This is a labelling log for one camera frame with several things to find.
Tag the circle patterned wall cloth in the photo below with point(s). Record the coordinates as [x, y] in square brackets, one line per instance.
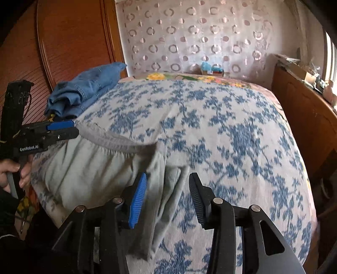
[194, 34]

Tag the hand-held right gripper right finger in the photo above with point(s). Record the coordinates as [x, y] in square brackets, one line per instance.
[197, 200]

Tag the yellow flower blanket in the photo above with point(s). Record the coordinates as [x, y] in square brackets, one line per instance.
[194, 78]

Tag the cardboard box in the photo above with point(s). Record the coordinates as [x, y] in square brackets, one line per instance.
[302, 72]

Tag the blue floral bed sheet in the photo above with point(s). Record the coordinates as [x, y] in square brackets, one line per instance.
[223, 131]

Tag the blue denim jeans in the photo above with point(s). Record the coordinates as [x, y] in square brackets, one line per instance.
[84, 87]

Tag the wooden cabinet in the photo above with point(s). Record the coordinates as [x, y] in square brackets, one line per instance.
[302, 118]

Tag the small box with blue bag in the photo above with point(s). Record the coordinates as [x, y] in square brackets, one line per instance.
[212, 69]

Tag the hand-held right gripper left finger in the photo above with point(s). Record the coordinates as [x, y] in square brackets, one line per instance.
[138, 202]

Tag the stack of papers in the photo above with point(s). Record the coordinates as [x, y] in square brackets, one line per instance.
[285, 60]

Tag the window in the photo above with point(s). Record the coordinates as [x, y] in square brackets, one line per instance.
[331, 58]

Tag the grey-green pants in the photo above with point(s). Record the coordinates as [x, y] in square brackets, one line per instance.
[92, 171]

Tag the person's left hand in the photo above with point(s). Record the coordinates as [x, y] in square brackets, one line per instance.
[11, 171]

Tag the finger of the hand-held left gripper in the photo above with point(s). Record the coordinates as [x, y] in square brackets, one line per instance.
[60, 125]
[63, 135]

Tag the wooden headboard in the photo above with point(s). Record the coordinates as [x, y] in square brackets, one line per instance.
[73, 39]

